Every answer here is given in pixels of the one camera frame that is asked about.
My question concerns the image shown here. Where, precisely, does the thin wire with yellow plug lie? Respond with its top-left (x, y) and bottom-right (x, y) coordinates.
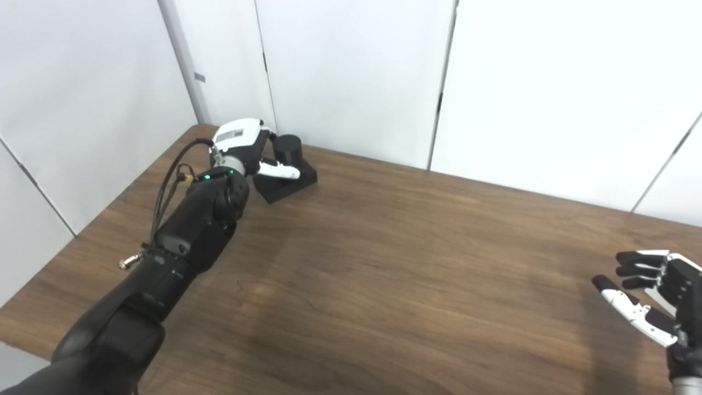
top-left (156, 163), bottom-right (196, 220)

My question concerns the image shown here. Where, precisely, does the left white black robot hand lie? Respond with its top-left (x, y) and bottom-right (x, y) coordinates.
top-left (211, 118), bottom-right (301, 180)

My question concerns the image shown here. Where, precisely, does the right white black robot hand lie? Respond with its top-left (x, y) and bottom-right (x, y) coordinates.
top-left (592, 250), bottom-right (702, 379)

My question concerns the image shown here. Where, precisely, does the black cylinder peg square base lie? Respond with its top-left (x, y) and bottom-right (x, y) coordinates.
top-left (255, 134), bottom-right (318, 205)

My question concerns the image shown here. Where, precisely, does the left thick black wrist cable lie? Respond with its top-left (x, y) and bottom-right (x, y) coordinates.
top-left (118, 138), bottom-right (216, 269)

